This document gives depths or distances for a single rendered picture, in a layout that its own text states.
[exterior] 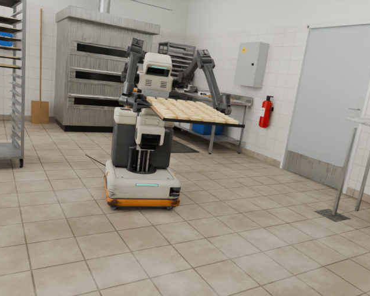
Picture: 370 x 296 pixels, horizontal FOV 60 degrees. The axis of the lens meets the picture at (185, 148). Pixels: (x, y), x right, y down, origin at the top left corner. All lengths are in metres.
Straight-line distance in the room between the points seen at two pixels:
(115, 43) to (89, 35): 0.45
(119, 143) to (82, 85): 3.01
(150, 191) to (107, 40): 3.68
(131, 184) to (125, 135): 0.47
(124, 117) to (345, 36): 3.04
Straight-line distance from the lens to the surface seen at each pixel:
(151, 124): 2.68
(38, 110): 6.50
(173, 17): 7.60
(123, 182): 2.70
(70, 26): 5.79
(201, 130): 5.64
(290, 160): 5.03
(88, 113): 5.90
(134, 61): 2.07
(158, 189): 2.76
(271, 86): 5.33
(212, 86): 2.14
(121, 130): 2.91
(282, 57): 5.26
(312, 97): 4.83
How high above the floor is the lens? 1.16
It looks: 12 degrees down
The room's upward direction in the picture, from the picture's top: 7 degrees clockwise
